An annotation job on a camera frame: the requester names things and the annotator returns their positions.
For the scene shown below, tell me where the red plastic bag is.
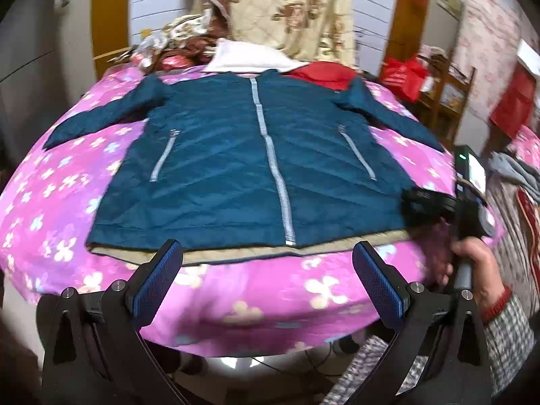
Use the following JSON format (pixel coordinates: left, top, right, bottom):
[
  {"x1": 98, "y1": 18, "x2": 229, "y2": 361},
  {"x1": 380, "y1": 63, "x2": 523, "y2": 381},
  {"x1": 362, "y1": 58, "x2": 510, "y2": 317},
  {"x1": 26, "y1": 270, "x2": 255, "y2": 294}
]
[{"x1": 379, "y1": 56, "x2": 429, "y2": 103}]

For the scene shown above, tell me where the person's plaid clothing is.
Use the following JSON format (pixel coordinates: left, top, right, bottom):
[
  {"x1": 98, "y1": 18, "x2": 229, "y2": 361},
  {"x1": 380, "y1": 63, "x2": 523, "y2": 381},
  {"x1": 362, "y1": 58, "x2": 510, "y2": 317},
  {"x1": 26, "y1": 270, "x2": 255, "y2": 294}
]
[{"x1": 323, "y1": 334, "x2": 428, "y2": 405}]

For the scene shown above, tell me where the wooden chair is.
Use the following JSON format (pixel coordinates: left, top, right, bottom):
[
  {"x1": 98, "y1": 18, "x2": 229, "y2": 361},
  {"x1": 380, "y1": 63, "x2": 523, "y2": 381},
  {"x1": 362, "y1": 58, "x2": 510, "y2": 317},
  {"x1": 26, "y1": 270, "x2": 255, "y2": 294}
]
[{"x1": 415, "y1": 46, "x2": 477, "y2": 145}]

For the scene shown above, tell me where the red patterned cloth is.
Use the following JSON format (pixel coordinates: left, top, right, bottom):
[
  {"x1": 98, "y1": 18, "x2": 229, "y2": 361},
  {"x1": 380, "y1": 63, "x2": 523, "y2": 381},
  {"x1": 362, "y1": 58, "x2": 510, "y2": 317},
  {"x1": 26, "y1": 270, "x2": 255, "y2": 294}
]
[{"x1": 511, "y1": 188, "x2": 540, "y2": 292}]

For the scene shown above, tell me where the person's right hand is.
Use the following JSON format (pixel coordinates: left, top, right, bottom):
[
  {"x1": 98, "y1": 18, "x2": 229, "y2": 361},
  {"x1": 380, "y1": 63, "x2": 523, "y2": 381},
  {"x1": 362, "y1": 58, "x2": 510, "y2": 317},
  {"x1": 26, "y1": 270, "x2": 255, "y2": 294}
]
[{"x1": 434, "y1": 224, "x2": 509, "y2": 309}]

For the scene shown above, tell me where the grey refrigerator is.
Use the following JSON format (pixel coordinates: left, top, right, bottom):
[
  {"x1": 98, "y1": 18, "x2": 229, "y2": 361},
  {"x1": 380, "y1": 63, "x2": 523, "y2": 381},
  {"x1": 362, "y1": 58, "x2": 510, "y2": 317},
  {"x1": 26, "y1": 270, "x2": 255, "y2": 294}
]
[{"x1": 0, "y1": 0, "x2": 101, "y2": 169}]

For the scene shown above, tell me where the red ruffled pillow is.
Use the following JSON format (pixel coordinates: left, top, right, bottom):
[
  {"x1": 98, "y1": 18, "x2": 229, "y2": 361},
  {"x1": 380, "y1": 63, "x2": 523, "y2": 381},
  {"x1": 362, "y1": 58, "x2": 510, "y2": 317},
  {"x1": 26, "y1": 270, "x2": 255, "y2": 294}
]
[{"x1": 282, "y1": 61, "x2": 360, "y2": 93}]

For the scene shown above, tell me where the red hanging cloth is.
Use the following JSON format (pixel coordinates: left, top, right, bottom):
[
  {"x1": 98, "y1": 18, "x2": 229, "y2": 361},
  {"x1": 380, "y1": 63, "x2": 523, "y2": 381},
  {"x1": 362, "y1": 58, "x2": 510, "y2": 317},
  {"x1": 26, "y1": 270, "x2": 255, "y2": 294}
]
[{"x1": 488, "y1": 65, "x2": 539, "y2": 141}]

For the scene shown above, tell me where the cream floral quilt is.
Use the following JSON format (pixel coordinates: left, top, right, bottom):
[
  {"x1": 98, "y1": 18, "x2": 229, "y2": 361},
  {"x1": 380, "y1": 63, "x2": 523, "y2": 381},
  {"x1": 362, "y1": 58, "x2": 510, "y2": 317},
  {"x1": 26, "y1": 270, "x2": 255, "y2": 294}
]
[{"x1": 185, "y1": 0, "x2": 358, "y2": 67}]

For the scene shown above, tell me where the person's right forearm plaid sleeve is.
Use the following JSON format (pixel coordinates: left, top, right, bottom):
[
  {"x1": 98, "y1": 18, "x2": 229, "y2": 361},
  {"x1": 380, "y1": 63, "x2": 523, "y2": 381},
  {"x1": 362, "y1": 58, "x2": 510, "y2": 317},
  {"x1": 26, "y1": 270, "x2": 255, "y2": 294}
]
[{"x1": 480, "y1": 285, "x2": 538, "y2": 396}]

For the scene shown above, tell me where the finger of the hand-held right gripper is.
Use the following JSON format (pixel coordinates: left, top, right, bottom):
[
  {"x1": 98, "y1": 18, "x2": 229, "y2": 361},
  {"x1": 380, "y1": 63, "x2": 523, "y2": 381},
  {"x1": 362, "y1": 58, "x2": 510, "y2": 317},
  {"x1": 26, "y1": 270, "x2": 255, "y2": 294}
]
[{"x1": 400, "y1": 188, "x2": 458, "y2": 225}]

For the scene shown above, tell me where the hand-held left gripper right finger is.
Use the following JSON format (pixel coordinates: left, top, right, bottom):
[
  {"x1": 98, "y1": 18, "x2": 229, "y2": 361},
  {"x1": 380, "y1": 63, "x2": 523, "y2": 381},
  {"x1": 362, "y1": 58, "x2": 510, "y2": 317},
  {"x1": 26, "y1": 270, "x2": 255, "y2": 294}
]
[{"x1": 353, "y1": 240, "x2": 495, "y2": 405}]

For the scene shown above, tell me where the pink floral bedsheet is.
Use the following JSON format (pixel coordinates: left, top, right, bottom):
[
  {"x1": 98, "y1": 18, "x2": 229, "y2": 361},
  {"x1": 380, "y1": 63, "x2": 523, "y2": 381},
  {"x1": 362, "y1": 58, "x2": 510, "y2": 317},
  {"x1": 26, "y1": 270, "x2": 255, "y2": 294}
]
[{"x1": 0, "y1": 64, "x2": 507, "y2": 347}]

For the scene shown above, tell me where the grey cloth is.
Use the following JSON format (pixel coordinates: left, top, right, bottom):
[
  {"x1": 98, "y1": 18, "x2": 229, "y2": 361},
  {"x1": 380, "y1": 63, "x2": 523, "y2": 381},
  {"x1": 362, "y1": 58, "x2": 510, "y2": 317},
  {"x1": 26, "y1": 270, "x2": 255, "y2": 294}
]
[{"x1": 488, "y1": 152, "x2": 540, "y2": 200}]

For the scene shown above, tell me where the pink floral hanging cloth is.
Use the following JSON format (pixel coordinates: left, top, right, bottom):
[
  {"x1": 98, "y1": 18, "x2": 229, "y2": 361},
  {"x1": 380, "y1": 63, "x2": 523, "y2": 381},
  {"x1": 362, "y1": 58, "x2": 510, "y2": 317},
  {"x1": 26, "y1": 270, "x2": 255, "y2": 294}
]
[{"x1": 455, "y1": 0, "x2": 533, "y2": 115}]

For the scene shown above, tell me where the brown floral cloth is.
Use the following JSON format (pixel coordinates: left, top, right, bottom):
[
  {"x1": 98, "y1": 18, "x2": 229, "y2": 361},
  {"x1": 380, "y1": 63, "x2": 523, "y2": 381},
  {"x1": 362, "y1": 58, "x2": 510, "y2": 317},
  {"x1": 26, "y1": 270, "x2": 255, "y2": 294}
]
[{"x1": 130, "y1": 14, "x2": 232, "y2": 73}]

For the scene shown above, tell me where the white pillow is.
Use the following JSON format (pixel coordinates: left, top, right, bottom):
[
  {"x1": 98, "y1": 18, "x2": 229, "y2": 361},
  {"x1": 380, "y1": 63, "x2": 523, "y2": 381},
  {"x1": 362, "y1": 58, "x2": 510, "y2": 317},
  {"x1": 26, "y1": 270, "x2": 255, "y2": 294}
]
[{"x1": 202, "y1": 38, "x2": 312, "y2": 75}]

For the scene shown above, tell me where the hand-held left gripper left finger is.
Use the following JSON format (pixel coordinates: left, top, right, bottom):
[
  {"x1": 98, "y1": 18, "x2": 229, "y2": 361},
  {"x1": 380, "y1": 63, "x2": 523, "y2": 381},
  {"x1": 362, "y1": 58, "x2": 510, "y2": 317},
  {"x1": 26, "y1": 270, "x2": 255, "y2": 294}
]
[{"x1": 36, "y1": 238, "x2": 187, "y2": 405}]

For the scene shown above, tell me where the teal quilted jacket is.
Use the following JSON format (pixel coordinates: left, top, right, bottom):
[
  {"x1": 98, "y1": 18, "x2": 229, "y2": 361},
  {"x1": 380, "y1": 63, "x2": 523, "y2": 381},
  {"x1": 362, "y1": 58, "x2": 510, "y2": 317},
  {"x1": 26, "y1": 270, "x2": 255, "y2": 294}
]
[{"x1": 42, "y1": 69, "x2": 444, "y2": 267}]

